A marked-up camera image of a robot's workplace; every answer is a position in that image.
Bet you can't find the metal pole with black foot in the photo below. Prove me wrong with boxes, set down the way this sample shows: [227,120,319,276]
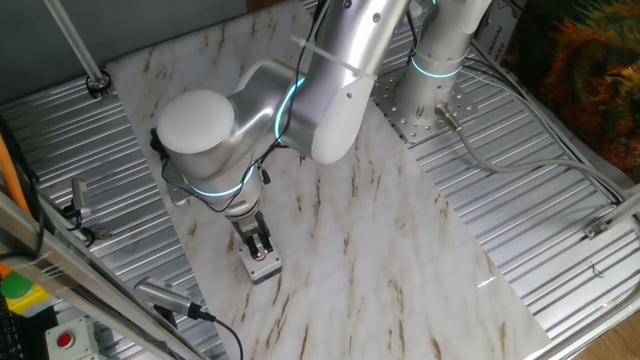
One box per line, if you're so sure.
[42,0,114,100]

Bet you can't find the orange green patterned fabric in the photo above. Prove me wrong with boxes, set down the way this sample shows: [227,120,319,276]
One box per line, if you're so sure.
[499,0,640,184]

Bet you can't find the white marble pattern mat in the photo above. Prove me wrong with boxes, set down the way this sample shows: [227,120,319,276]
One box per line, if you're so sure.
[105,0,551,360]

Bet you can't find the aluminium profile bar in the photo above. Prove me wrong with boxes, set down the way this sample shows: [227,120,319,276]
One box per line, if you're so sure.
[607,187,640,224]

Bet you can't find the small metal corner bracket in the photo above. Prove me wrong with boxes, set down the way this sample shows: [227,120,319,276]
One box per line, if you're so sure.
[582,218,611,240]

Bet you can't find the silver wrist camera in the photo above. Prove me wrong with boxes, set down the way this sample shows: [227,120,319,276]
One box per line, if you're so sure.
[163,169,195,208]

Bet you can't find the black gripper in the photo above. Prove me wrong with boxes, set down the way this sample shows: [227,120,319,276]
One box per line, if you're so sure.
[231,210,276,261]

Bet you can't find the white carton with red print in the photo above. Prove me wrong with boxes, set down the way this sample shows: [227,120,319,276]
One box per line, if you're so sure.
[472,0,526,61]

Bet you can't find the orange cable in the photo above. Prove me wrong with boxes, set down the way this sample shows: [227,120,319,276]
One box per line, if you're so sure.
[0,133,32,217]

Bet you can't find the black camera cable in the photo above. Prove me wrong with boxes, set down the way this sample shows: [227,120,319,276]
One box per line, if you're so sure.
[197,307,246,360]

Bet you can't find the grey box with red button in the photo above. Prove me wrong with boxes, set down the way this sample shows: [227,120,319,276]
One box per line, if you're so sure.
[237,244,284,286]
[44,317,100,360]

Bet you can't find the aluminium frame beam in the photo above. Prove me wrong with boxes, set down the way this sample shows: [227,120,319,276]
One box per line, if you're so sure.
[0,192,206,360]

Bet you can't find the silver ribbed depth camera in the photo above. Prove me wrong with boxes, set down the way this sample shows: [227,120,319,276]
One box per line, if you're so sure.
[133,276,204,320]
[69,178,94,220]

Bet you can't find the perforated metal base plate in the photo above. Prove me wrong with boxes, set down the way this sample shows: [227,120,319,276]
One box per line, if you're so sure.
[369,64,479,146]

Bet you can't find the yellow box with green button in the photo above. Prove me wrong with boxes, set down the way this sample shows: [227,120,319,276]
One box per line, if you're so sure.
[0,269,52,316]

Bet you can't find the grey cable with metal connector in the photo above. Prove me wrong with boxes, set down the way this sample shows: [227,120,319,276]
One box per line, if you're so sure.
[433,102,634,199]

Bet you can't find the black keyboard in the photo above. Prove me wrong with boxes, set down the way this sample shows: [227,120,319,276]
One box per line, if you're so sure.
[0,294,26,360]

